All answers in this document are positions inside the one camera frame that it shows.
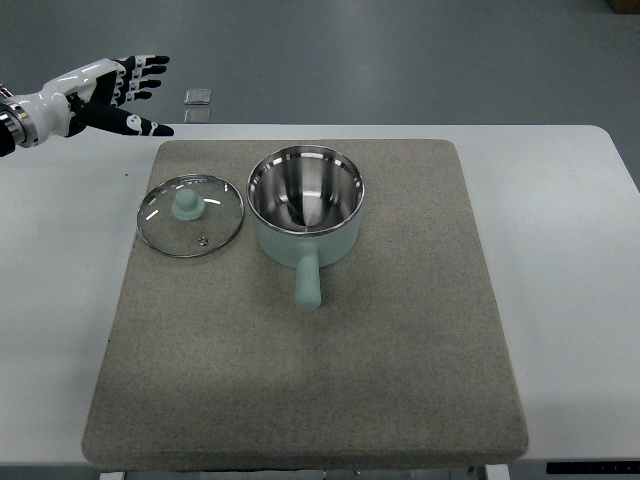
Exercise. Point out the black table control panel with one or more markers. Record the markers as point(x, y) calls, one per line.
point(593, 468)

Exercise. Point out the glass lid with green knob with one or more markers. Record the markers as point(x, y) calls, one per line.
point(190, 216)

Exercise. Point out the lower floor outlet plate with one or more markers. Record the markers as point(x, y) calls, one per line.
point(197, 116)

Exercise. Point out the brown cardboard box corner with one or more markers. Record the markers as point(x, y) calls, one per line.
point(625, 6)

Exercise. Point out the mint green saucepan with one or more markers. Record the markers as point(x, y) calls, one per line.
point(307, 203)

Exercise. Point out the upper floor outlet plate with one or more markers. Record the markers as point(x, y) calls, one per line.
point(197, 96)

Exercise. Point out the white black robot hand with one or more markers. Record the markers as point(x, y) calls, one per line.
point(92, 96)

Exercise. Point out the floor outlet plate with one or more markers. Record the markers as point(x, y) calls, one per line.
point(197, 96)
point(197, 116)

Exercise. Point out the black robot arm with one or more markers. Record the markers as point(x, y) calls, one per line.
point(11, 130)

